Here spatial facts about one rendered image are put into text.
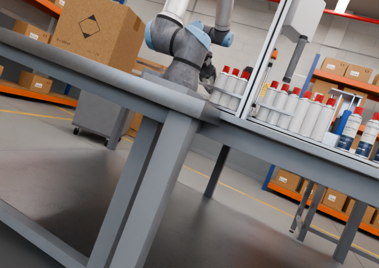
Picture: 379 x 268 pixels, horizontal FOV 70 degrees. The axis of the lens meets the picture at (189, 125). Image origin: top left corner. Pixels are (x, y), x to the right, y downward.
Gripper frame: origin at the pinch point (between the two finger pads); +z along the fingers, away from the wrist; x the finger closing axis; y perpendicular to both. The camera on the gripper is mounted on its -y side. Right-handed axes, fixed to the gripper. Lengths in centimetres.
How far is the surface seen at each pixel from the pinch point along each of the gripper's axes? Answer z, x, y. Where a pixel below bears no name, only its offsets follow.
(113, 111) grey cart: -36, 158, 152
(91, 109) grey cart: -42, 183, 143
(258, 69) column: -1.6, -26.3, -15.5
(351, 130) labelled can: 30, -60, -2
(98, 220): 54, 49, -34
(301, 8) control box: -23, -47, -16
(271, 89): 5.8, -30.2, -2.0
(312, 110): 18.4, -46.0, -1.9
